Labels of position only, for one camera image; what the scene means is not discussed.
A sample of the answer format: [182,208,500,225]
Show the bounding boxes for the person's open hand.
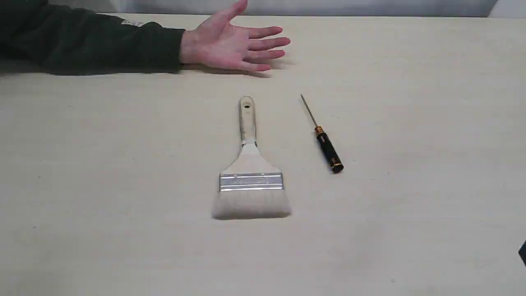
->
[179,0,291,72]

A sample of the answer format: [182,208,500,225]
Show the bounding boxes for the wide paint brush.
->
[212,96,292,220]

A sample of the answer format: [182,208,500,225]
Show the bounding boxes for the black orange precision screwdriver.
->
[300,94,344,174]

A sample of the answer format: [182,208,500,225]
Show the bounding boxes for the dark green sleeved forearm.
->
[0,0,185,75]

